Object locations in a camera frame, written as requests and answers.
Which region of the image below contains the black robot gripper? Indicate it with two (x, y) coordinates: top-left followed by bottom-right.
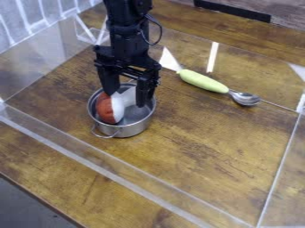
(94, 25), (161, 108)

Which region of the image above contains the red and white plush mushroom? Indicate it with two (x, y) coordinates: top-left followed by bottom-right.
(95, 86), (137, 124)

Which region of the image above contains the small silver metal pot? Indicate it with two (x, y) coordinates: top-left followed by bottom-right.
(87, 83), (157, 139)

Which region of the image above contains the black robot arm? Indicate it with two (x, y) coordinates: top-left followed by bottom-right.
(94, 0), (162, 107)

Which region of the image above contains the black bar at back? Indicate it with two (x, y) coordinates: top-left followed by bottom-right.
(193, 0), (272, 23)

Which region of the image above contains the clear acrylic enclosure wall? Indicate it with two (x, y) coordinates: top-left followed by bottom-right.
(0, 0), (305, 228)

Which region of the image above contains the green handled metal spoon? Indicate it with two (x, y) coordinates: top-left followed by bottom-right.
(177, 69), (261, 106)

